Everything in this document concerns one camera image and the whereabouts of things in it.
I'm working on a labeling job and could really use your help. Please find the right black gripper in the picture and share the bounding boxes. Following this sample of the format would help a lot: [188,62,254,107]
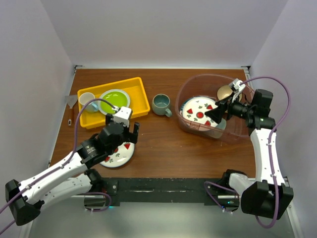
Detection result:
[205,91,255,124]

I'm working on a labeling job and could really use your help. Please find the light-blue bottom plate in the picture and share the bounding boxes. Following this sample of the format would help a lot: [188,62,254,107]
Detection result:
[180,101,221,131]

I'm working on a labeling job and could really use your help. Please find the brown floral cream-inside bowl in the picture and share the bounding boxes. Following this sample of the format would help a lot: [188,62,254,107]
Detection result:
[216,85,235,101]

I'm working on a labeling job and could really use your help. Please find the light-teal divided rectangular dish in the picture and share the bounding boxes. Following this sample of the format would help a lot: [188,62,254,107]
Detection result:
[206,118,226,139]

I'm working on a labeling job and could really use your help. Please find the white watermelon plate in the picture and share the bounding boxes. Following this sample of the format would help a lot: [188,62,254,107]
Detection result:
[180,96,218,127]
[100,142,135,168]

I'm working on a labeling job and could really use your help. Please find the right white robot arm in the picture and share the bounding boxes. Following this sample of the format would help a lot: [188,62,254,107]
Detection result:
[205,89,294,221]

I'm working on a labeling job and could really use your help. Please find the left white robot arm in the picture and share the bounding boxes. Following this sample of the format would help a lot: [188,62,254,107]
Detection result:
[5,116,140,226]

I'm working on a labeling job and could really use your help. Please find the clear pink plastic bin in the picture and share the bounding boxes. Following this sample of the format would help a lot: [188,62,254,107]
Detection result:
[175,74,249,143]

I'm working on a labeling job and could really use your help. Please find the green plate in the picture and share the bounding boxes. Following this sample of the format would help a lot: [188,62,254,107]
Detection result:
[99,90,128,114]

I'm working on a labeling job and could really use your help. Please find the yellow plastic tray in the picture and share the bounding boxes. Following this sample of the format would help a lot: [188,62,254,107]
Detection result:
[77,77,150,129]

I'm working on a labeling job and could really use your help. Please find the light-blue scalloped plate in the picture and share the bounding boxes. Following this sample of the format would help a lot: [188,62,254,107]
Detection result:
[97,89,131,117]

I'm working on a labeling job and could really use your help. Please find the white light-blue mug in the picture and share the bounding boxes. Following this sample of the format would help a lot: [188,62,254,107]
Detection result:
[78,92,99,113]

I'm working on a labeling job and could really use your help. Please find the teal speckled ceramic mug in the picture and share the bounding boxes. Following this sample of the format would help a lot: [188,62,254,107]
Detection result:
[152,94,172,117]

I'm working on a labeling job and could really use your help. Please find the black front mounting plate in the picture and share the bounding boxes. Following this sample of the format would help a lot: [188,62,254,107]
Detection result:
[103,178,239,208]

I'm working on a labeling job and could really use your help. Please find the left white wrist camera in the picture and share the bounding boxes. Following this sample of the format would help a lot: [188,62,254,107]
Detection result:
[113,107,133,127]

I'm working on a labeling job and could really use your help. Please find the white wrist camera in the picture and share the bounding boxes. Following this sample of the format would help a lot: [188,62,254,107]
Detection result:
[113,107,133,127]
[228,78,246,102]

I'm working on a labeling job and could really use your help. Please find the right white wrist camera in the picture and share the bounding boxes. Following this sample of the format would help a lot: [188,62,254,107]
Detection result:
[228,78,246,102]

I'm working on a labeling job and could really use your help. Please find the metal scraper wooden handle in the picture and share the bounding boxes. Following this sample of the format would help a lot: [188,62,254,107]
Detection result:
[65,95,78,126]

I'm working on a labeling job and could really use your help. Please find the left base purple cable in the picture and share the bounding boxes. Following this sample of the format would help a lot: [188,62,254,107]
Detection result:
[84,191,112,213]

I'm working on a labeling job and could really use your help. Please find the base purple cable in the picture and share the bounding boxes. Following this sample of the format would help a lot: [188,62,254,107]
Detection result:
[84,191,112,213]
[203,180,239,214]

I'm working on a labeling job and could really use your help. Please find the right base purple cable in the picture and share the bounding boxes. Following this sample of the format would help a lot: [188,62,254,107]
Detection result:
[203,180,239,214]

